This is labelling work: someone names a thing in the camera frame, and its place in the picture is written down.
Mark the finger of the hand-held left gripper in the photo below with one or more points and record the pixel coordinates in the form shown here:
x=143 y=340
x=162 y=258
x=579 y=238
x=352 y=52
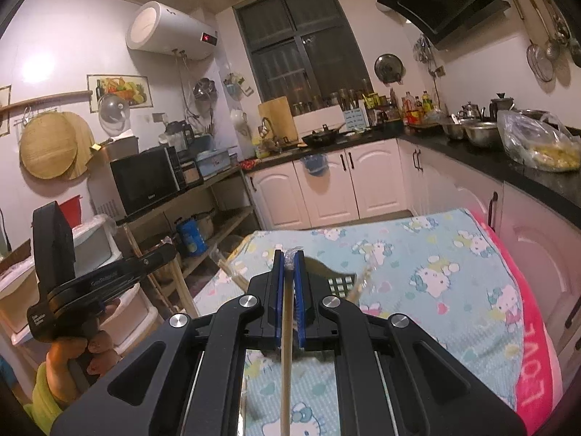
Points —
x=156 y=261

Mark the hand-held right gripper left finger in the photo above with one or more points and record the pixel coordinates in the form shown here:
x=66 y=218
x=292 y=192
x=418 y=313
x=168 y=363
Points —
x=275 y=299

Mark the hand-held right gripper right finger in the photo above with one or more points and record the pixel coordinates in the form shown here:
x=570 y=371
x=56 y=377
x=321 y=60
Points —
x=308 y=299

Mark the green plastic utensil basket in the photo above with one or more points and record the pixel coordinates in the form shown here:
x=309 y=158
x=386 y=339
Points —
x=340 y=284

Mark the single wooden chopstick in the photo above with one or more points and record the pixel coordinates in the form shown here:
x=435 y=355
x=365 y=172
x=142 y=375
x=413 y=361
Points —
x=286 y=381

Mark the row of hanging steel utensils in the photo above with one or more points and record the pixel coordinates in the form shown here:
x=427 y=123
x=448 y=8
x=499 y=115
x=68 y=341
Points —
x=551 y=47

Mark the person's left hand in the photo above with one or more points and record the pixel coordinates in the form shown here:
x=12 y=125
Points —
x=63 y=359

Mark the white plastic drawer unit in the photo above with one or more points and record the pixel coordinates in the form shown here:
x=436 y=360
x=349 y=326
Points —
x=90 y=245

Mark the wooden stick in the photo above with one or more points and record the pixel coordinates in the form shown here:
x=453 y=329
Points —
x=184 y=290

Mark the blue can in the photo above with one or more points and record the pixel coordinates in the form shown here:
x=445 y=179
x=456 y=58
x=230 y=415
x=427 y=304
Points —
x=190 y=236

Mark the red plastic basin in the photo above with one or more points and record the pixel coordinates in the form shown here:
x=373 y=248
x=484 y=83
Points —
x=70 y=213

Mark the small steel pot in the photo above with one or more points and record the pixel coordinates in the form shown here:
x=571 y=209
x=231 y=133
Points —
x=206 y=225

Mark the wooden shelf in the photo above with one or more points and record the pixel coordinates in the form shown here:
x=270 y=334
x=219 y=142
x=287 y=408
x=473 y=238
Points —
x=227 y=236

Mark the black microwave oven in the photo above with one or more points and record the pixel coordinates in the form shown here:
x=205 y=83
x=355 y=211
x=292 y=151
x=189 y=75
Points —
x=145 y=181

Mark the cartoon cat printed blanket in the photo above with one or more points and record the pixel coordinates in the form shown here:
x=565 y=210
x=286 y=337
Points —
x=408 y=259

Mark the round bamboo tray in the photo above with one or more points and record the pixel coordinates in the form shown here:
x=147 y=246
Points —
x=45 y=145

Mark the round wooden board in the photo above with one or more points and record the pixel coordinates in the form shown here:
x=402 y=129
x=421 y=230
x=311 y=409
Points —
x=84 y=145

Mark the grey plastic storage box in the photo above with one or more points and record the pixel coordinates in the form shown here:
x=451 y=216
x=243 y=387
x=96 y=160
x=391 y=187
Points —
x=215 y=163

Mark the blender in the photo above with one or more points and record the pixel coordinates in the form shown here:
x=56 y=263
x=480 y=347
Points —
x=181 y=134

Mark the blue plastic bag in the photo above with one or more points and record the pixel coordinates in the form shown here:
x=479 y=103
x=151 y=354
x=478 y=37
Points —
x=315 y=166

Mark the glass pot lid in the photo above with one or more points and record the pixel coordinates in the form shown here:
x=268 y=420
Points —
x=113 y=113

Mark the wooden rolling pin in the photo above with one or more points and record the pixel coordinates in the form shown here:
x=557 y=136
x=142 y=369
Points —
x=45 y=99

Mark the black wok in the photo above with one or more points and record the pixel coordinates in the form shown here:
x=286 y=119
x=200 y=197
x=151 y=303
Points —
x=320 y=138

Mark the white hanging ladle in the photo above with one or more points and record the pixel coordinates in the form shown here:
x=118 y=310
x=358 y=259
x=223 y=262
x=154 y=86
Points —
x=237 y=117

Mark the hanging steel colander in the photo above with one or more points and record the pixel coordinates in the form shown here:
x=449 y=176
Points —
x=204 y=90

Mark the steel faucet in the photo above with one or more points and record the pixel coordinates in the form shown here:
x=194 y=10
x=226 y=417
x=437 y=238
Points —
x=265 y=120

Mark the rectangular wooden cutting board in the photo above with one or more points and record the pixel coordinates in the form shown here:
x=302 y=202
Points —
x=277 y=118

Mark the white knife holder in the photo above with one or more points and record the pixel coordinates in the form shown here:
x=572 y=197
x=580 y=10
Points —
x=354 y=120

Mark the row of windowsill jars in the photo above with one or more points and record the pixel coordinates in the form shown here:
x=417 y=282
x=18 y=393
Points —
x=317 y=105

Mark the row of condiment bottles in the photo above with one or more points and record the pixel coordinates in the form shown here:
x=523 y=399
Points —
x=415 y=109

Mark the black kitchen countertop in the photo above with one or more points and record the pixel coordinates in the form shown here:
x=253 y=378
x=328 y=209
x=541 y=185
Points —
x=476 y=159

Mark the steel bowl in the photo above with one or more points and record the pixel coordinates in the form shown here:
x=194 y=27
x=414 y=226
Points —
x=453 y=131

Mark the white water heater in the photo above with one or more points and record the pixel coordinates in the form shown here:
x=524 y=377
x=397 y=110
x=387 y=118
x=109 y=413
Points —
x=168 y=32

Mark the pink towel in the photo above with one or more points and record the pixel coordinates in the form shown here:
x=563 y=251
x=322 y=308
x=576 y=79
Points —
x=535 y=359

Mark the dark pot lid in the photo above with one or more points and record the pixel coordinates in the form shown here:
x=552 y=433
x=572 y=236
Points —
x=389 y=68

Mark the steel kettle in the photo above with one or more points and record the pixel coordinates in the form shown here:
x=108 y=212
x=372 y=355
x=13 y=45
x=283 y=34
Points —
x=471 y=111

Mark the dark framed window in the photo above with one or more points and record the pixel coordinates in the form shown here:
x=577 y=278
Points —
x=295 y=41

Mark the clear plastic bag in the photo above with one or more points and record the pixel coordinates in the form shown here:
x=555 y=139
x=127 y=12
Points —
x=540 y=145

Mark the wall socket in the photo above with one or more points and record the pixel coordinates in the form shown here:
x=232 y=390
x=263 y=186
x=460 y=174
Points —
x=157 y=118

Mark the fruit wall poster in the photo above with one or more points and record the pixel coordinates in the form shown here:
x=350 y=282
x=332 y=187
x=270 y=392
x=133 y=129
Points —
x=122 y=88

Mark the wall caddy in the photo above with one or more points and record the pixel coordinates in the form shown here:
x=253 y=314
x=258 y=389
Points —
x=236 y=85

